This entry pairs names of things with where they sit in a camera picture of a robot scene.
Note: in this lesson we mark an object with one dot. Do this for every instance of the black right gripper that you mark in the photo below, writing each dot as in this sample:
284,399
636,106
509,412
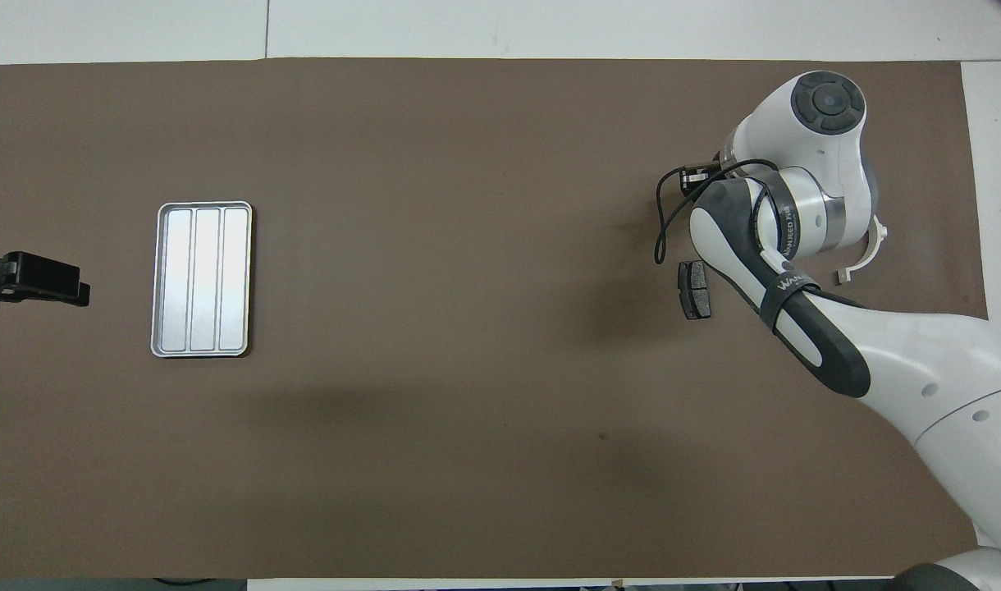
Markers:
697,180

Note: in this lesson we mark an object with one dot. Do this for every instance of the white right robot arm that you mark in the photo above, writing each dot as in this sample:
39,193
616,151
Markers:
919,361

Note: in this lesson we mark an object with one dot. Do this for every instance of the silver metal tray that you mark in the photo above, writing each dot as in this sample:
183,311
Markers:
201,279

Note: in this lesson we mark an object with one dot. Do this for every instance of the rectangular dark brake pad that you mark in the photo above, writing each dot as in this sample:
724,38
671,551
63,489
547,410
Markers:
696,290

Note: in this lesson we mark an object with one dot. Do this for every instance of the brown table mat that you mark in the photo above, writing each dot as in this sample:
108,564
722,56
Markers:
468,328

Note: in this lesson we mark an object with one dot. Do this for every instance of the white curved plastic bracket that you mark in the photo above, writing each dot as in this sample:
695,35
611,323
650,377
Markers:
866,261

